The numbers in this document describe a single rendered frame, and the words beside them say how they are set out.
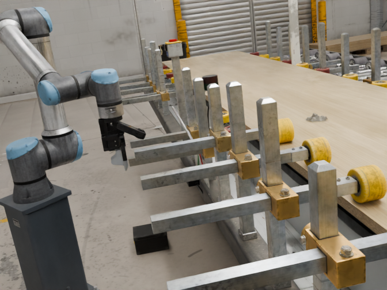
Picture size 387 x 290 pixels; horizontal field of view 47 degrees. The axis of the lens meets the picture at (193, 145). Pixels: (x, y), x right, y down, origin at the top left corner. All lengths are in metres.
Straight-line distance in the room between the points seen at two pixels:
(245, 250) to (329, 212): 0.55
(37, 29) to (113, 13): 7.35
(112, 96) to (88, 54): 7.83
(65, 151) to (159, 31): 7.57
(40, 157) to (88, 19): 7.36
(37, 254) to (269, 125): 1.52
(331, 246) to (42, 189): 1.63
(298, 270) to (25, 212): 1.56
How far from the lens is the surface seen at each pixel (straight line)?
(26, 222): 2.18
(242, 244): 1.33
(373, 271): 1.15
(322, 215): 0.79
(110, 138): 1.63
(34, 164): 2.17
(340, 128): 1.65
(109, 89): 1.58
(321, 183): 0.76
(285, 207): 0.96
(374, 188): 1.06
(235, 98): 1.20
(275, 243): 1.08
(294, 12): 3.22
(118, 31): 9.46
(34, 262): 2.28
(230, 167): 1.20
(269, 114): 0.96
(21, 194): 2.21
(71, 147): 2.21
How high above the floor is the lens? 1.38
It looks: 17 degrees down
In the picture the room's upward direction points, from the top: 7 degrees counter-clockwise
